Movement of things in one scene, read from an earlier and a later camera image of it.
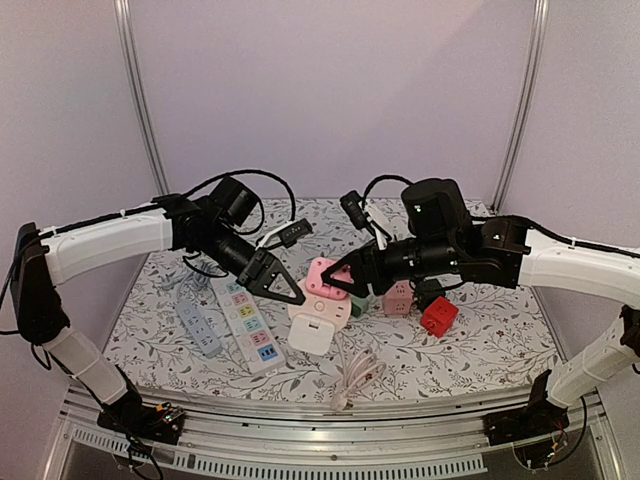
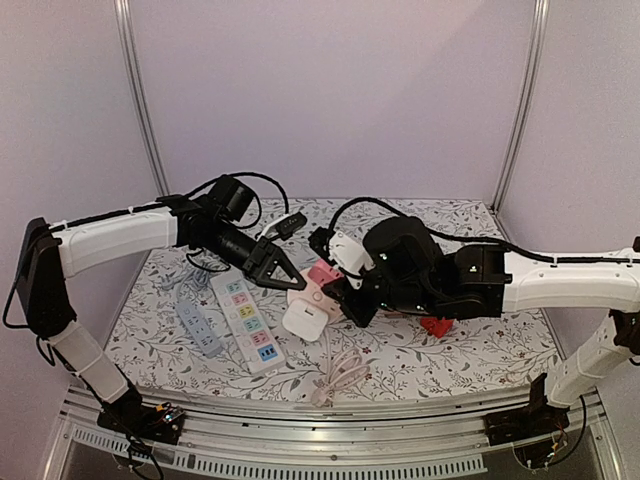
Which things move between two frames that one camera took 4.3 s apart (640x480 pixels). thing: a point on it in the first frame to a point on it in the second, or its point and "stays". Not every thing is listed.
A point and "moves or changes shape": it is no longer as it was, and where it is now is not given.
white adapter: (310, 334) moves or changes shape
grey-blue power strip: (205, 337) stays
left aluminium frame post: (125, 24) stays
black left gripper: (258, 279) to (262, 261)
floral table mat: (311, 310) stays
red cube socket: (438, 316) stays
